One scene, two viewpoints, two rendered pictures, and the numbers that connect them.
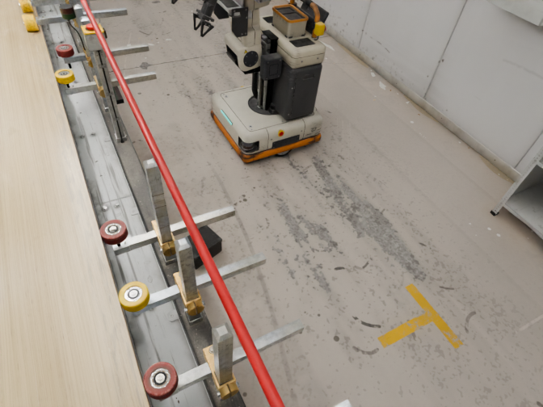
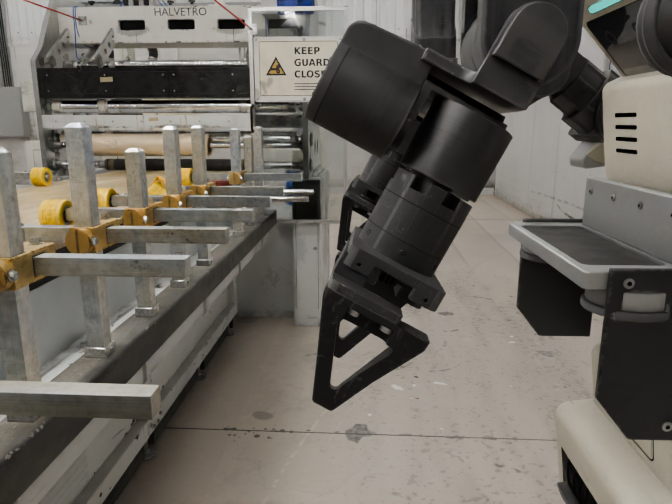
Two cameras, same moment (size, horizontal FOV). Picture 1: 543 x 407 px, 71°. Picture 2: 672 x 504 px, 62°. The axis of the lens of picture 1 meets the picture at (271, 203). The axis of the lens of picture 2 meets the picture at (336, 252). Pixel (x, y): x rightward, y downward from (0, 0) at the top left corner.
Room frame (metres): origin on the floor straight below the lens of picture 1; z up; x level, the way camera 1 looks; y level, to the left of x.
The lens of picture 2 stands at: (1.64, 0.26, 1.17)
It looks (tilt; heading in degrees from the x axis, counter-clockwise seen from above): 13 degrees down; 36
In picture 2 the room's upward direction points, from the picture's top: straight up
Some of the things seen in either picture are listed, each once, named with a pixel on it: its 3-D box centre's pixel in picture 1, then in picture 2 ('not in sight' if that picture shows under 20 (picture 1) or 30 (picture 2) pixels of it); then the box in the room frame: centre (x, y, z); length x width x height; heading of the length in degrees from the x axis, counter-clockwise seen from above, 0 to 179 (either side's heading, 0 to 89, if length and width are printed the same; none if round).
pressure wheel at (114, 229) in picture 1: (116, 238); not in sight; (0.70, 0.49, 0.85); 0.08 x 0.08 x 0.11
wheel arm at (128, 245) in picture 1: (177, 228); not in sight; (0.81, 0.32, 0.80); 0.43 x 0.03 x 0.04; 123
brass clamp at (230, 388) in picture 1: (220, 371); not in sight; (0.35, 0.08, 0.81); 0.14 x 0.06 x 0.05; 33
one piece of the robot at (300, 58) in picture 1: (281, 63); not in sight; (2.50, 0.05, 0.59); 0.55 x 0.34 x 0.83; 34
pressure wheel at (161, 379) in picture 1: (162, 384); not in sight; (0.28, 0.21, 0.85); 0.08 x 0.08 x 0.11
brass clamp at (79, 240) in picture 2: not in sight; (94, 235); (2.24, 1.30, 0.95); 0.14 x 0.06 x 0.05; 33
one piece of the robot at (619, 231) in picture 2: (231, 8); (609, 285); (2.28, 0.37, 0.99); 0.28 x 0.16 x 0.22; 34
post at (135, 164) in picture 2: not in sight; (142, 247); (2.43, 1.43, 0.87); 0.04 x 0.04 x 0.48; 33
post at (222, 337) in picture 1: (223, 370); not in sight; (0.33, 0.07, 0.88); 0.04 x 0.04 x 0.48; 33
